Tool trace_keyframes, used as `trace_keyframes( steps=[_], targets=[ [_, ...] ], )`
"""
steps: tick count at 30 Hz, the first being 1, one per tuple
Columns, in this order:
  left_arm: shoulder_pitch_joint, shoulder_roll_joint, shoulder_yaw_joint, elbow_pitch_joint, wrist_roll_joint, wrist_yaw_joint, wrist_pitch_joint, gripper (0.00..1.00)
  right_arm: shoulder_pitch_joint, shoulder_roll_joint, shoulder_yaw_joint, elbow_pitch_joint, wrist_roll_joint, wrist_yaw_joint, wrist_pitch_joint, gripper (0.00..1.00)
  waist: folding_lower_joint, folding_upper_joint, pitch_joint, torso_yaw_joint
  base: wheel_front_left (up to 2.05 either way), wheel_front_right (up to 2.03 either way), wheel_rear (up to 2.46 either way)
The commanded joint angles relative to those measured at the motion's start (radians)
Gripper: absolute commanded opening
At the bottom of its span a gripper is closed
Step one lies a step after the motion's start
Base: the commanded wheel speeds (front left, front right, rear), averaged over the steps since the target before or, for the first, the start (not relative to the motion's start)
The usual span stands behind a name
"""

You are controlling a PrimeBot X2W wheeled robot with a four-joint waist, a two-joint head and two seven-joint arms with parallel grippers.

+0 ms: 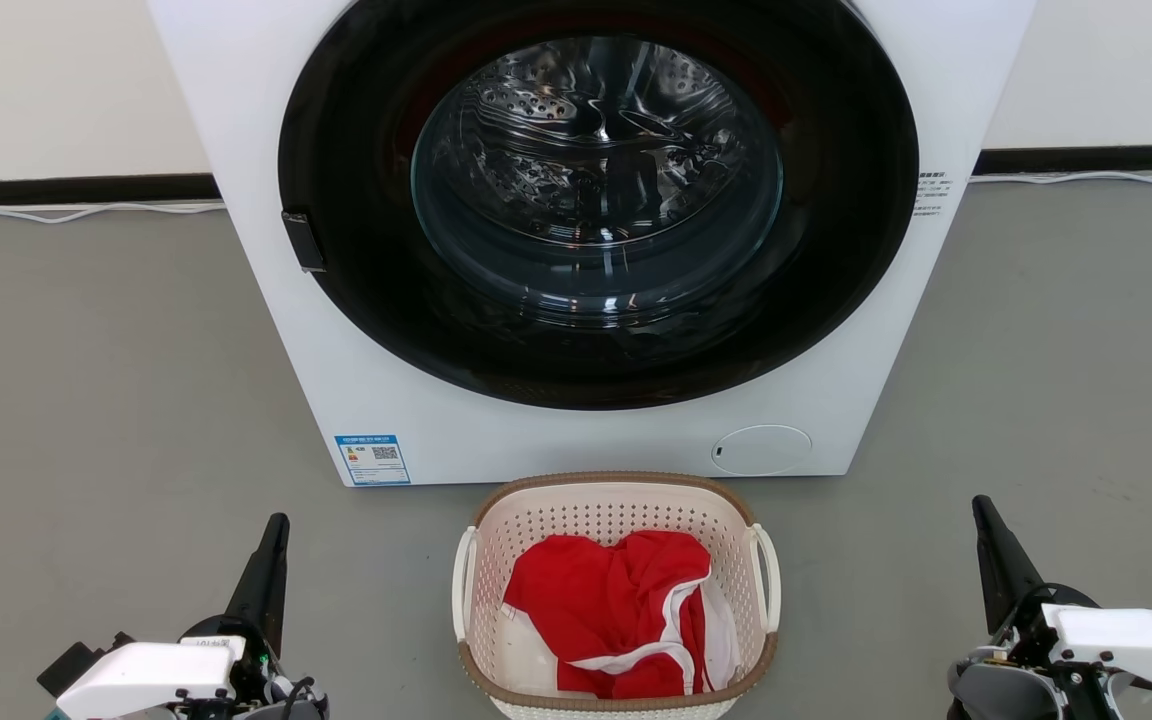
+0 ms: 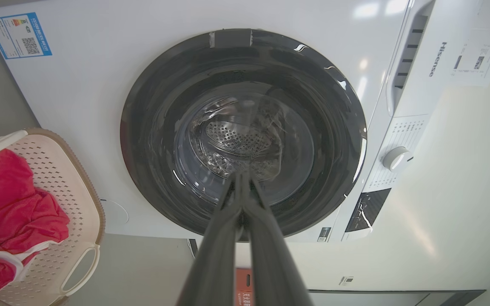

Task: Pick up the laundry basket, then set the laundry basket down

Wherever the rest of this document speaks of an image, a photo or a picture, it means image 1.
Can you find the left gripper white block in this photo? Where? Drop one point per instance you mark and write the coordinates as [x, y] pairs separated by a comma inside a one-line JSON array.
[[151, 672]]

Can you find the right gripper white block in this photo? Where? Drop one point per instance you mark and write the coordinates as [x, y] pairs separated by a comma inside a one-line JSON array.
[[1116, 640]]

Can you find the cream perforated laundry basket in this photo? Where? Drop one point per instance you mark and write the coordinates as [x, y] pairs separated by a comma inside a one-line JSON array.
[[616, 510]]

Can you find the blue energy label sticker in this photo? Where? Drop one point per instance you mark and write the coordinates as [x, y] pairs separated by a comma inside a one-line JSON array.
[[373, 460]]

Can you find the round white filter cover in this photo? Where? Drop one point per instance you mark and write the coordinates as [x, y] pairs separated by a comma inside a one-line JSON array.
[[761, 450]]

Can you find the white front-load washing machine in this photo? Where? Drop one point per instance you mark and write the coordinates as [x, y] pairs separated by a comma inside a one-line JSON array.
[[536, 445]]

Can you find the red garment with white trim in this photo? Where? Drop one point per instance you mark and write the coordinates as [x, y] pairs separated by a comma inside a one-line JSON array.
[[586, 600]]

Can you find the small printed text sticker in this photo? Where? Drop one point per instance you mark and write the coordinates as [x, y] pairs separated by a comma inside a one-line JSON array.
[[933, 195]]

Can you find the round black washer door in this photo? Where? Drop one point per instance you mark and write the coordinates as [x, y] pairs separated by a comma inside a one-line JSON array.
[[356, 150]]

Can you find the steel washer drum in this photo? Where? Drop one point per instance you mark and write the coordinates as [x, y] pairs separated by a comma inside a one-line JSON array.
[[576, 130]]

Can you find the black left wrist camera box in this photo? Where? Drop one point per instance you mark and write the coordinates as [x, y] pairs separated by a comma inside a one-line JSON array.
[[71, 665]]

